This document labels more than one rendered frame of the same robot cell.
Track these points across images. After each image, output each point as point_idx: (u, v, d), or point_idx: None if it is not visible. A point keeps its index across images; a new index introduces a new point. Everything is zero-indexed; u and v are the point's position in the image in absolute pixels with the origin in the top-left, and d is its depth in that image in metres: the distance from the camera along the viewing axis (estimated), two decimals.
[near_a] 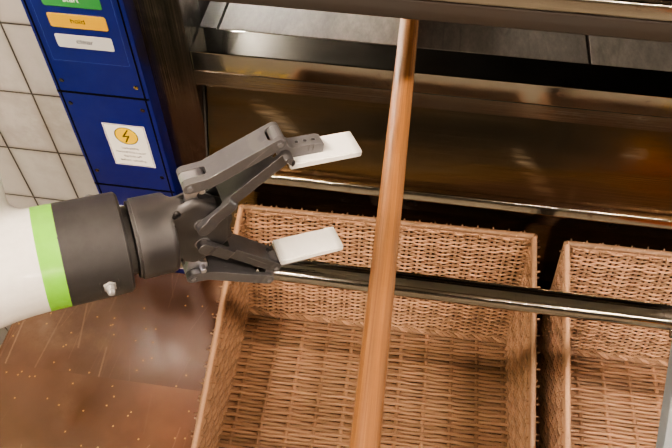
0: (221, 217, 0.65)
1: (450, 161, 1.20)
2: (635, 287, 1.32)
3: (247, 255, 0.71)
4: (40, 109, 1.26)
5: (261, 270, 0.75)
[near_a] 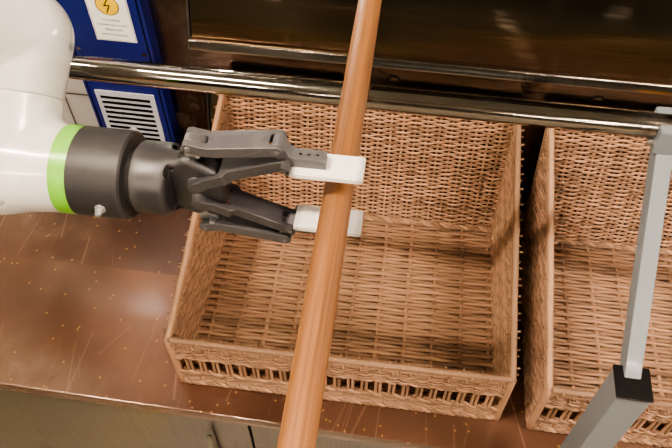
0: (212, 185, 0.70)
1: (432, 26, 1.19)
2: (620, 165, 1.31)
3: (251, 215, 0.74)
4: None
5: (282, 229, 0.77)
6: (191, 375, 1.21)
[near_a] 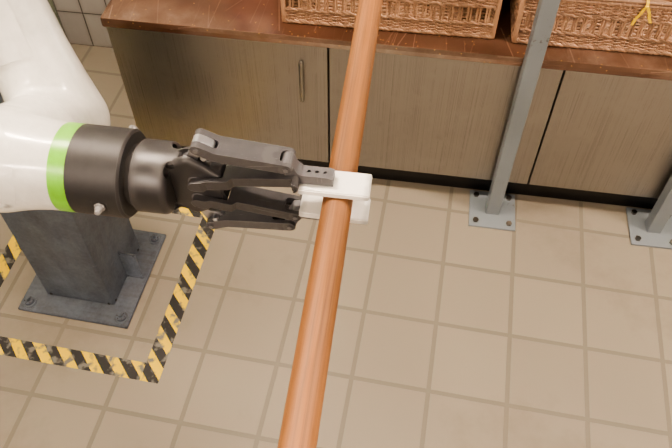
0: (213, 187, 0.70)
1: None
2: None
3: (252, 206, 0.73)
4: None
5: (286, 215, 0.75)
6: (291, 12, 1.84)
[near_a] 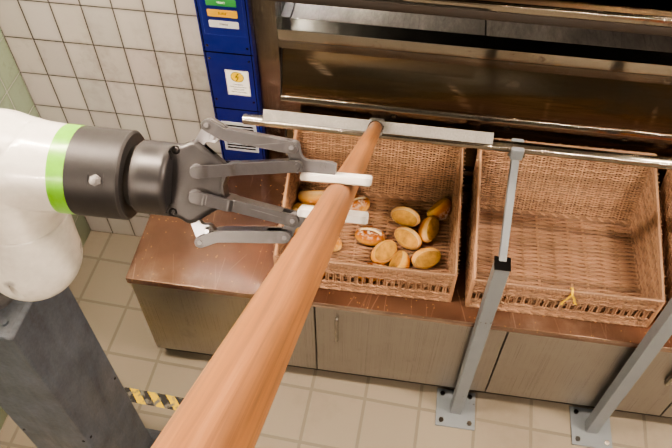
0: (215, 173, 0.71)
1: (414, 89, 2.21)
2: (521, 165, 2.33)
3: (250, 206, 0.71)
4: (188, 62, 2.27)
5: (281, 230, 0.73)
6: None
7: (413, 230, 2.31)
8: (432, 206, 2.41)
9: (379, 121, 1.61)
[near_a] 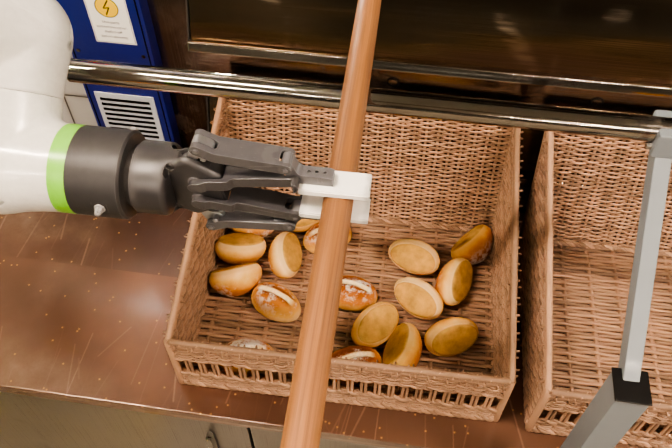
0: (213, 188, 0.70)
1: (431, 29, 1.20)
2: (620, 167, 1.31)
3: (252, 207, 0.73)
4: None
5: (286, 216, 0.75)
6: (191, 377, 1.21)
7: (428, 285, 1.29)
8: (459, 239, 1.39)
9: None
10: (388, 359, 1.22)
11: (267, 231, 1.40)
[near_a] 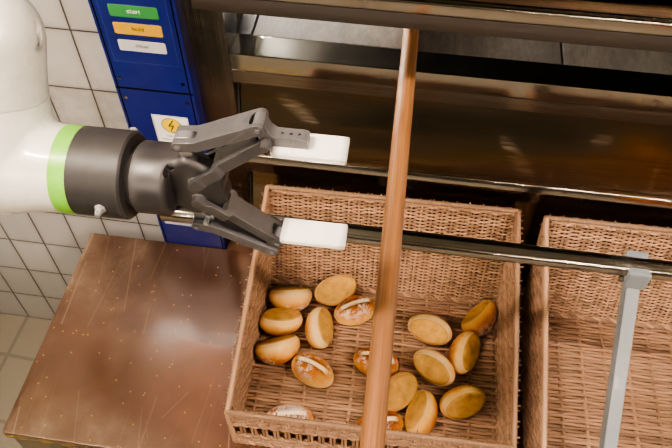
0: (208, 181, 0.70)
1: (446, 146, 1.42)
2: None
3: (245, 223, 0.75)
4: (97, 102, 1.48)
5: (269, 241, 0.79)
6: (243, 438, 1.44)
7: (442, 356, 1.52)
8: (468, 312, 1.62)
9: None
10: (409, 423, 1.44)
11: (303, 305, 1.62)
